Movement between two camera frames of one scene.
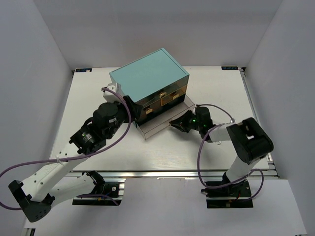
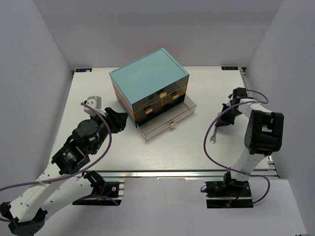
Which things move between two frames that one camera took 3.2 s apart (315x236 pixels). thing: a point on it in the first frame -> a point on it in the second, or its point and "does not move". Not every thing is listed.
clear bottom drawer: (162, 121) does not move
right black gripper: (181, 122) -> (221, 123)
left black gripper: (135, 109) -> (117, 120)
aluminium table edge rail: (171, 174) does not move
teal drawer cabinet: (156, 82) does not move
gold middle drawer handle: (149, 110) does not move
